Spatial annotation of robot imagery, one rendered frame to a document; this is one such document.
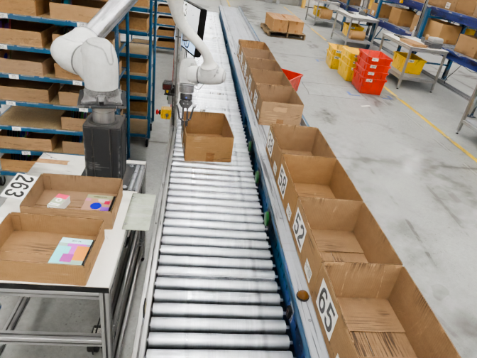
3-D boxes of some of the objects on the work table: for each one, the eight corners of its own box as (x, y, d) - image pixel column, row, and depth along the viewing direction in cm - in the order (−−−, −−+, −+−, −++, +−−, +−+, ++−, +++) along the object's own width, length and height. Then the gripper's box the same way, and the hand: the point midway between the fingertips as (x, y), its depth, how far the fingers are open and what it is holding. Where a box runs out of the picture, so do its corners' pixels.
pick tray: (13, 230, 168) (9, 211, 163) (106, 237, 172) (104, 219, 167) (-23, 278, 144) (-29, 258, 139) (86, 286, 147) (84, 266, 142)
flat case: (76, 219, 179) (76, 217, 178) (88, 196, 195) (88, 193, 195) (107, 221, 181) (106, 219, 180) (116, 198, 197) (116, 196, 196)
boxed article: (70, 203, 189) (69, 195, 186) (59, 215, 180) (58, 207, 178) (59, 201, 189) (58, 193, 187) (47, 212, 180) (46, 204, 178)
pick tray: (43, 190, 196) (41, 172, 191) (123, 194, 201) (123, 178, 196) (21, 225, 172) (18, 206, 167) (112, 229, 177) (111, 212, 172)
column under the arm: (75, 186, 202) (69, 127, 185) (89, 162, 224) (84, 107, 208) (127, 190, 205) (126, 132, 189) (135, 166, 227) (135, 112, 211)
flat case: (43, 272, 148) (43, 268, 147) (62, 239, 165) (62, 236, 164) (81, 275, 149) (80, 272, 148) (96, 242, 166) (96, 239, 165)
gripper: (196, 94, 250) (194, 132, 255) (175, 92, 248) (173, 130, 253) (196, 94, 243) (194, 133, 247) (174, 91, 241) (172, 131, 246)
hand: (184, 126), depth 249 cm, fingers closed
